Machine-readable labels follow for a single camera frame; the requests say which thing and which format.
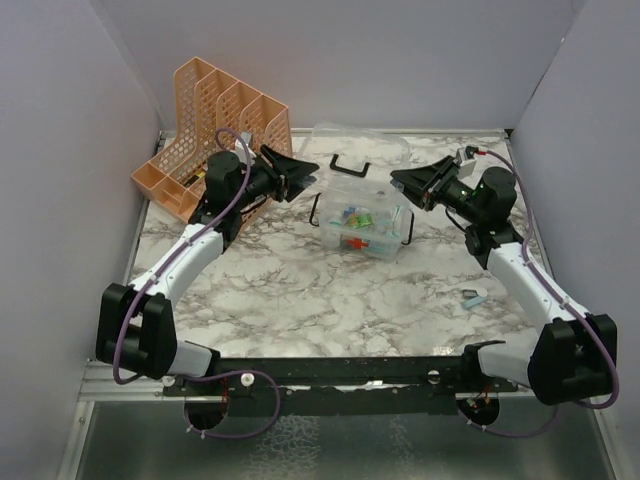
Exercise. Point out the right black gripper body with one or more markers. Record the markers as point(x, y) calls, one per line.
point(453, 193)

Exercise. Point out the peach plastic file organizer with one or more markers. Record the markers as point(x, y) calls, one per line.
point(207, 98)

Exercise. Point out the light blue clip item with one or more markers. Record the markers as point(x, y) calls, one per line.
point(473, 297)

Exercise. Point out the clear teal blister packs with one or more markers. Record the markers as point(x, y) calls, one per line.
point(384, 240)

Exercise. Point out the clear plastic medicine box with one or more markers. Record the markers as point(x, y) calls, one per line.
point(350, 239)

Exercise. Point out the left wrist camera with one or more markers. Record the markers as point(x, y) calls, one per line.
point(243, 147)

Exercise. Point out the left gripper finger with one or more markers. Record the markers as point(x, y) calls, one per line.
point(299, 186)
point(293, 170)

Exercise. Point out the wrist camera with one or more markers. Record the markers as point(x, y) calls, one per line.
point(243, 147)
point(467, 160)

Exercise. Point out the clear teal sachet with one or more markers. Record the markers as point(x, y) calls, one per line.
point(396, 221)

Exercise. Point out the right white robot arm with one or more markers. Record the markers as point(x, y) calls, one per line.
point(574, 357)

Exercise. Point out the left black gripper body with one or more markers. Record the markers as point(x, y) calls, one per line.
point(261, 182)

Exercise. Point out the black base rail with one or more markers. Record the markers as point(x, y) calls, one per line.
point(348, 386)

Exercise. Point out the clear plastic box lid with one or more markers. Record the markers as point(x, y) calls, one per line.
point(385, 152)

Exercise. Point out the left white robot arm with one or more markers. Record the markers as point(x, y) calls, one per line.
point(136, 329)

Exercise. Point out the green small medicine box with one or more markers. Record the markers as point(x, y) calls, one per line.
point(360, 221)

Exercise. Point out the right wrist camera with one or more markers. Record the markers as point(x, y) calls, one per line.
point(467, 160)

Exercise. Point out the black box lid handle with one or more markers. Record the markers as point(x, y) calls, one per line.
point(337, 166)

